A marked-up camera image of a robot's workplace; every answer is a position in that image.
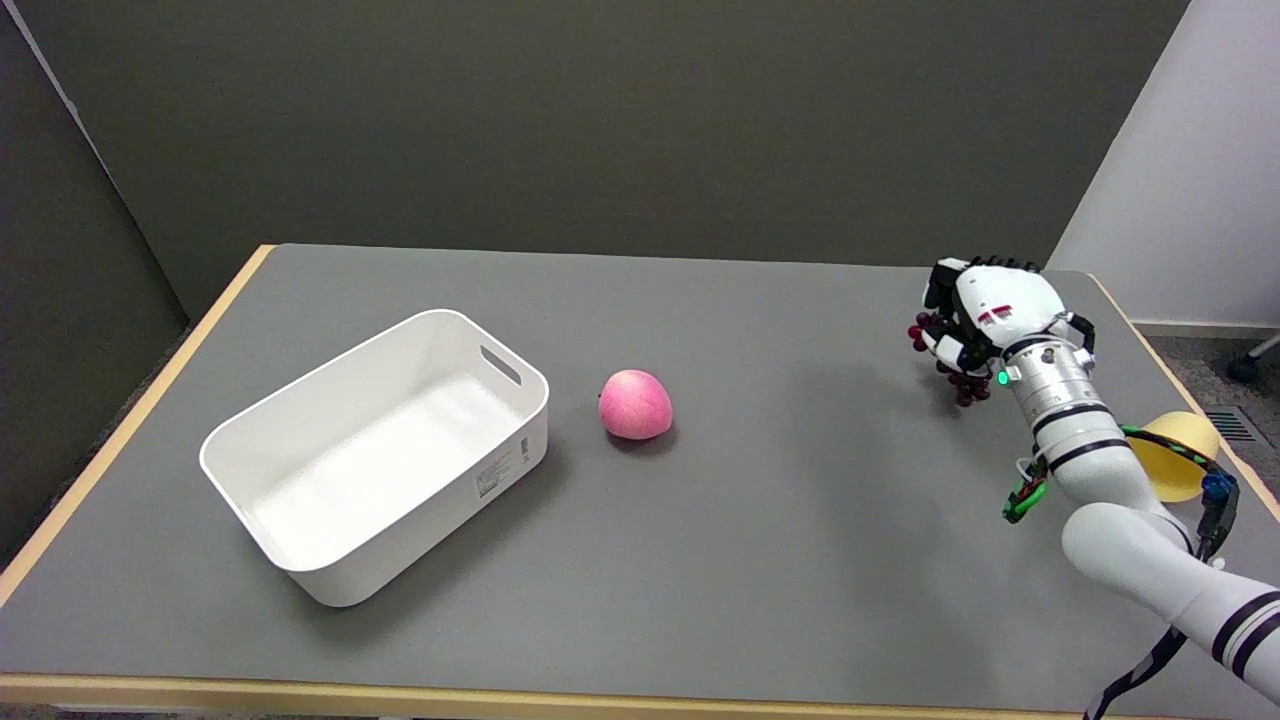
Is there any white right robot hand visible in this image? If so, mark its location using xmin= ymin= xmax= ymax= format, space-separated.
xmin=918 ymin=255 xmax=1097 ymax=379

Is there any dark purple grape bunch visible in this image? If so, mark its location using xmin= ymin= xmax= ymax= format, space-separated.
xmin=907 ymin=312 xmax=993 ymax=408

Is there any yellow plastic cup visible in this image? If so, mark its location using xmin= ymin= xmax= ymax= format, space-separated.
xmin=1128 ymin=411 xmax=1222 ymax=503

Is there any black chair caster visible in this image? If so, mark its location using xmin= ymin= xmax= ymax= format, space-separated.
xmin=1227 ymin=336 xmax=1280 ymax=385

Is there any pink apple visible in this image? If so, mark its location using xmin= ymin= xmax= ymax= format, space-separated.
xmin=598 ymin=369 xmax=675 ymax=441

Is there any white plastic storage bin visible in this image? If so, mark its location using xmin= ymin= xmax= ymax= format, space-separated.
xmin=199 ymin=308 xmax=551 ymax=608

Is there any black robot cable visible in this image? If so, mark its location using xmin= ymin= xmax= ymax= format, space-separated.
xmin=1082 ymin=424 xmax=1243 ymax=720

